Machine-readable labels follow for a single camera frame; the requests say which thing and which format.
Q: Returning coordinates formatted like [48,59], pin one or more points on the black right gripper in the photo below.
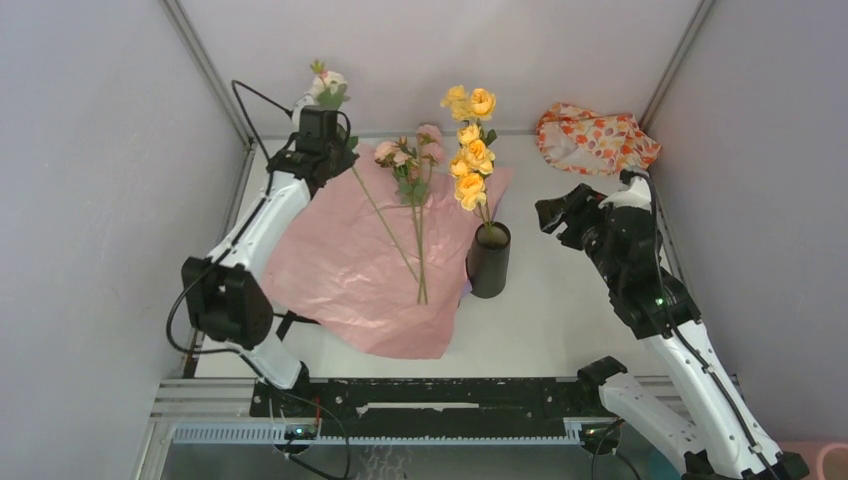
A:
[577,207]

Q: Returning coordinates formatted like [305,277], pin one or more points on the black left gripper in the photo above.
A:
[348,157]

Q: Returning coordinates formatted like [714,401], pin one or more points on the white rose stem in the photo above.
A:
[329,90]

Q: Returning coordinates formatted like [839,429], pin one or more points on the purple pink wrapping paper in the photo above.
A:
[351,261]

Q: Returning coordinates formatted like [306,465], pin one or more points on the yellow rose stem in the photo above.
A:
[473,163]

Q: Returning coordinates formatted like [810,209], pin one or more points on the artificial flower bunch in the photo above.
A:
[412,167]

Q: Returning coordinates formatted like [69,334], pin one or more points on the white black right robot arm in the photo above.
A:
[721,438]

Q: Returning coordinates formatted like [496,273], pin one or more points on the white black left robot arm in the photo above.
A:
[222,290]

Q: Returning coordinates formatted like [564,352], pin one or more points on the black cylindrical vase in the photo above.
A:
[487,260]

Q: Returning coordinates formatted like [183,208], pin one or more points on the pink cylindrical vase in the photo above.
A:
[826,461]

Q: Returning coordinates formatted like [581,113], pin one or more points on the orange floral cloth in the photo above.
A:
[582,141]

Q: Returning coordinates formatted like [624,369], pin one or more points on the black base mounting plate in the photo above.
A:
[453,406]

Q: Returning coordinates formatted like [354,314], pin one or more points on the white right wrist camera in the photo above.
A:
[636,191]

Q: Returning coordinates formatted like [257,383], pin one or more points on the white slotted cable duct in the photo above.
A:
[301,434]

